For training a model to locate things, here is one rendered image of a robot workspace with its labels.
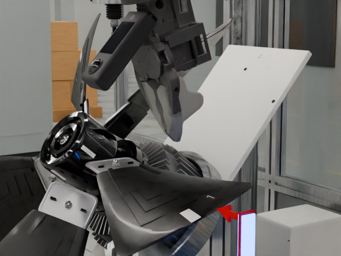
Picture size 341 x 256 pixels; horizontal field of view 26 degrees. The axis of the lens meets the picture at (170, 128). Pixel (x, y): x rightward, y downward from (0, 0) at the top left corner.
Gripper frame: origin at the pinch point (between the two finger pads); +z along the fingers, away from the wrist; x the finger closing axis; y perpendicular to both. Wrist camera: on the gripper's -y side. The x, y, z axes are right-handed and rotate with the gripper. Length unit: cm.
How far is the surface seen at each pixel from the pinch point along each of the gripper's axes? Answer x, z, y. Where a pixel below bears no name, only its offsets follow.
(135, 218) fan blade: 4.2, 11.0, -6.7
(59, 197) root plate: 30.4, 13.8, -7.9
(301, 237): 35, 49, 44
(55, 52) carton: 770, 137, 282
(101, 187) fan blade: 15.1, 9.1, -5.9
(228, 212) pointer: -8.3, 10.2, 1.0
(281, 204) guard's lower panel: 62, 55, 60
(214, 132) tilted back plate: 35.7, 17.6, 28.8
